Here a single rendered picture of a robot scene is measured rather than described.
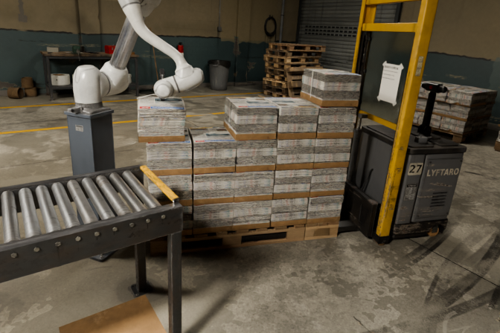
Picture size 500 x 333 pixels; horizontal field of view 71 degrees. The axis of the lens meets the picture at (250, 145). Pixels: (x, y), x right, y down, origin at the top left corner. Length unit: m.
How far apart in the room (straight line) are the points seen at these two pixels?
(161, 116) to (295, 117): 0.89
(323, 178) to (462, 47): 6.26
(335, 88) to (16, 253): 1.99
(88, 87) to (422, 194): 2.48
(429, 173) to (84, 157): 2.45
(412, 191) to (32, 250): 2.47
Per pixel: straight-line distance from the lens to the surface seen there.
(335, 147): 2.63
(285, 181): 2.56
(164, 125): 2.24
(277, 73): 8.77
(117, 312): 2.28
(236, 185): 2.45
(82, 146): 2.41
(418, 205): 3.07
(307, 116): 2.46
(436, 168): 3.02
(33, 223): 1.57
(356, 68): 3.15
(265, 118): 2.35
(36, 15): 8.63
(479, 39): 8.42
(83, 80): 2.31
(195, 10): 9.62
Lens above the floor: 1.53
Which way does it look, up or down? 18 degrees down
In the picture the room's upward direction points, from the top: 4 degrees clockwise
